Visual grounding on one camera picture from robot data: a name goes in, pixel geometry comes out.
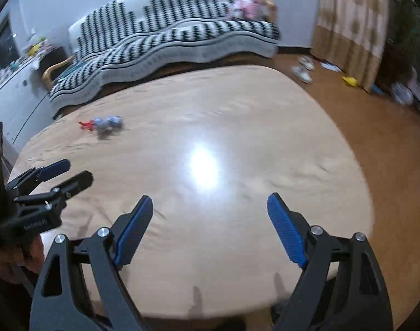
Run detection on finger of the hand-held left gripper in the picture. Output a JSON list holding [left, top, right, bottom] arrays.
[[14, 170, 94, 214], [7, 159, 71, 194]]

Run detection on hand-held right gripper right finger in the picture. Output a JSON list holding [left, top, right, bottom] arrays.
[[267, 193, 393, 331]]

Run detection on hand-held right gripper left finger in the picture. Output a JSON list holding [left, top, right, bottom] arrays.
[[30, 195, 154, 331]]

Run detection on person's left hand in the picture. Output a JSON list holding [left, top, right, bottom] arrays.
[[0, 238, 46, 284]]

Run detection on small toy figures on table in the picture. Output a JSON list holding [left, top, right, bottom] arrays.
[[95, 115, 124, 136]]

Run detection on white cabinet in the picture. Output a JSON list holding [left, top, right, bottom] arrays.
[[0, 55, 56, 156]]

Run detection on black box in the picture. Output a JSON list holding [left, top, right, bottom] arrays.
[[39, 46, 68, 74]]

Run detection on yellow green toy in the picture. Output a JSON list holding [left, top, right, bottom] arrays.
[[27, 37, 47, 56]]

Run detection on dark television screen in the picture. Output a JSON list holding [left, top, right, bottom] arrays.
[[0, 19, 22, 71]]

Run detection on white shoe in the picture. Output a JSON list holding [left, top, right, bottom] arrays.
[[298, 55, 316, 71], [292, 66, 313, 84]]

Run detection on black white striped sofa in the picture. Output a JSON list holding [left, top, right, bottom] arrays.
[[49, 0, 281, 111]]

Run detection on white paper sheet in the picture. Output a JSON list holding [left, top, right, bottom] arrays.
[[318, 60, 342, 73]]

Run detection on pale grey bag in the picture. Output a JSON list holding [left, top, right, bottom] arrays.
[[392, 83, 414, 106]]

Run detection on beige patterned curtain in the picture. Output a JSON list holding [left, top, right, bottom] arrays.
[[311, 0, 390, 92]]

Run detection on dark potted plant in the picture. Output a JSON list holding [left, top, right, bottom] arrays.
[[382, 0, 420, 87]]

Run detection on pink plush toy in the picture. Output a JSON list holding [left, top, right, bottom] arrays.
[[231, 0, 270, 20]]

